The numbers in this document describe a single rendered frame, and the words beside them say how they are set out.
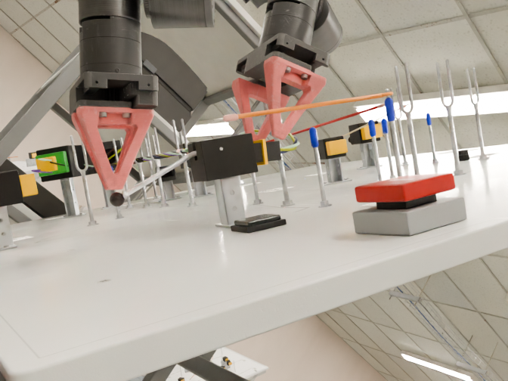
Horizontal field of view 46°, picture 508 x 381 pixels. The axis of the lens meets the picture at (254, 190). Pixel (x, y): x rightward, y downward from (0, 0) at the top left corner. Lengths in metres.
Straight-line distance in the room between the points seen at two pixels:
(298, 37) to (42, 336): 0.45
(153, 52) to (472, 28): 2.23
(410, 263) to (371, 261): 0.03
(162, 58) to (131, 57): 1.15
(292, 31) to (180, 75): 1.09
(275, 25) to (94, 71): 0.21
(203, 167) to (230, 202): 0.05
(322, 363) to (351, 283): 10.95
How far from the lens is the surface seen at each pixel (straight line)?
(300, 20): 0.68
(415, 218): 0.41
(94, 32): 0.58
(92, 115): 0.56
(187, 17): 0.58
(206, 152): 0.59
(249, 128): 0.67
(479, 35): 3.61
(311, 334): 10.95
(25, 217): 1.51
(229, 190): 0.61
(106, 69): 0.57
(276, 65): 0.62
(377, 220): 0.43
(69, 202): 1.31
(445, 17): 3.62
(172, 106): 1.72
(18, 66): 8.32
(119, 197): 0.58
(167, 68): 1.73
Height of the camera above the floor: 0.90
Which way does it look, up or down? 19 degrees up
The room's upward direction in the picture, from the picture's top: 34 degrees clockwise
